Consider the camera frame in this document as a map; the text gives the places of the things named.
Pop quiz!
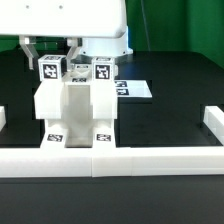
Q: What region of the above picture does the white chair seat part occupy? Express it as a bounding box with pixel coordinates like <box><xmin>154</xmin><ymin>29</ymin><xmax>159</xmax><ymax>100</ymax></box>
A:
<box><xmin>43</xmin><ymin>116</ymin><xmax>116</xmax><ymax>148</ymax></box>

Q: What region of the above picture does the white side block left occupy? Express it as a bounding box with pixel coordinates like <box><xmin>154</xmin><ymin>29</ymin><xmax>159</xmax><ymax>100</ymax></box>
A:
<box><xmin>0</xmin><ymin>106</ymin><xmax>6</xmax><ymax>132</ymax></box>

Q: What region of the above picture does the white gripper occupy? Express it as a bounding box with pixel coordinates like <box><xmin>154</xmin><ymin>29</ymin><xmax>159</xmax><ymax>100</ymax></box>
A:
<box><xmin>0</xmin><ymin>0</ymin><xmax>127</xmax><ymax>71</ymax></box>

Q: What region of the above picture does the white tag sheet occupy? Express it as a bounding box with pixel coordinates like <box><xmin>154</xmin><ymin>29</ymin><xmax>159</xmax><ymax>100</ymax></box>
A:
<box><xmin>115</xmin><ymin>80</ymin><xmax>152</xmax><ymax>98</ymax></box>

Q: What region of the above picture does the white chair back frame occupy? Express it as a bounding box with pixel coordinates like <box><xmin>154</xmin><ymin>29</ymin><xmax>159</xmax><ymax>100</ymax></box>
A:
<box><xmin>33</xmin><ymin>63</ymin><xmax>118</xmax><ymax>121</ymax></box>

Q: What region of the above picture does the white obstacle fence bar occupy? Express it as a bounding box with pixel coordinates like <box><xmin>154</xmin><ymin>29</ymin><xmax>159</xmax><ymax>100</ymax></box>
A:
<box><xmin>0</xmin><ymin>146</ymin><xmax>224</xmax><ymax>178</ymax></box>

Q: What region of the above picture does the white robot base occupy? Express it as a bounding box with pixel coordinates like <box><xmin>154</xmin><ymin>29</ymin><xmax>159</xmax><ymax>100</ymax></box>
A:
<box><xmin>73</xmin><ymin>23</ymin><xmax>133</xmax><ymax>59</ymax></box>

